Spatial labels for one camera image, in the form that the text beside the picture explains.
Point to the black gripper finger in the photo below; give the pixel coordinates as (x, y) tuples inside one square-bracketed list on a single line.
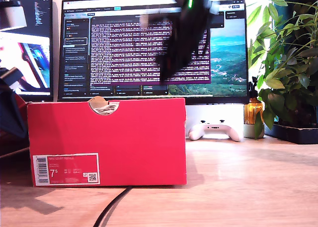
[(186, 61), (167, 71), (10, 112)]

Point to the red shoebox lid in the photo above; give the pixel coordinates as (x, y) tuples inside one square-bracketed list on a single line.
[(22, 103)]

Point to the white leather sneaker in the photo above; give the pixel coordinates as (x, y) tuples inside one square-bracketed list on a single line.
[(106, 109)]

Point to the red cardboard shoebox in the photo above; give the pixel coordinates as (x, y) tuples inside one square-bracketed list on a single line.
[(124, 142)]

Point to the wide black computer monitor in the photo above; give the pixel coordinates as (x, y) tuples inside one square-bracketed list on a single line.
[(228, 63)]

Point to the white game controller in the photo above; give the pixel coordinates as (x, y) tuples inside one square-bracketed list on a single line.
[(198, 133)]

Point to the brown cardboard box insert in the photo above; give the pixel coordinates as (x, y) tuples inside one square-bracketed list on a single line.
[(97, 102)]

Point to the amber pump bottle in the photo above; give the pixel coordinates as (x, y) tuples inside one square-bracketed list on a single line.
[(251, 112)]

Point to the small pale green pot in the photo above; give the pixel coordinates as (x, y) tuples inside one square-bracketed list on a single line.
[(248, 131)]

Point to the green leafy houseplant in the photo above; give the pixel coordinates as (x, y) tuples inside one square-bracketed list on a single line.
[(285, 63)]

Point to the black monitor showing code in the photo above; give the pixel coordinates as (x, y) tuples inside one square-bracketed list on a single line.
[(39, 13)]

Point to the black rectangular planter tray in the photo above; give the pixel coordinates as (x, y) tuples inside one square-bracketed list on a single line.
[(298, 135)]

